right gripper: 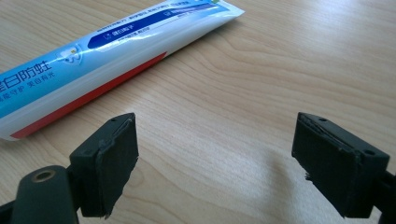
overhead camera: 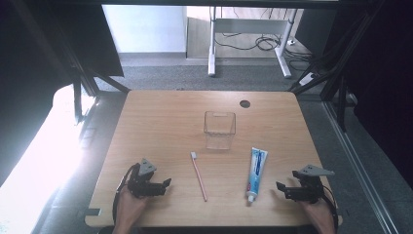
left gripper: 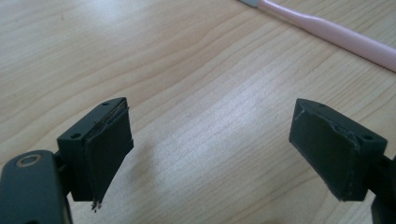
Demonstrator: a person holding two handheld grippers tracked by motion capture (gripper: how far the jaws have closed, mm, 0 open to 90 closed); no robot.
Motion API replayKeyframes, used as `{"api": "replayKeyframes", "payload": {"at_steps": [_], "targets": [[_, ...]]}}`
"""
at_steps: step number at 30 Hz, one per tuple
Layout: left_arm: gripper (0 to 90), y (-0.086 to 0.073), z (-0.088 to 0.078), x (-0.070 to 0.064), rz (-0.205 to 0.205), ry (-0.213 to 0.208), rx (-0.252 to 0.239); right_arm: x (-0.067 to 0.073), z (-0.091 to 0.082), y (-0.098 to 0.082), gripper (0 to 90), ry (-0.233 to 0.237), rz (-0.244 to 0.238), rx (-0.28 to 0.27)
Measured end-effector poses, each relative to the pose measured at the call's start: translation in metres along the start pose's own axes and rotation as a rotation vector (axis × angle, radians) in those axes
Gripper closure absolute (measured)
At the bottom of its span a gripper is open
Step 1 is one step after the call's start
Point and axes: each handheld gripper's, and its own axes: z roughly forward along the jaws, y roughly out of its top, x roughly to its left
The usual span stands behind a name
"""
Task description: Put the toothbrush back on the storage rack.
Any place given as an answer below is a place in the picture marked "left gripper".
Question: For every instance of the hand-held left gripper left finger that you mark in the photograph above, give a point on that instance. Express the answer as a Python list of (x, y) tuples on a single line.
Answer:
[(102, 149)]

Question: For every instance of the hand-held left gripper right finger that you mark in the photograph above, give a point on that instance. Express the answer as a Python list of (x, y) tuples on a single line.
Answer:
[(330, 149)]

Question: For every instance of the pink toothbrush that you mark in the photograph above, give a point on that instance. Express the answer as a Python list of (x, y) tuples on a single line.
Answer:
[(336, 32)]

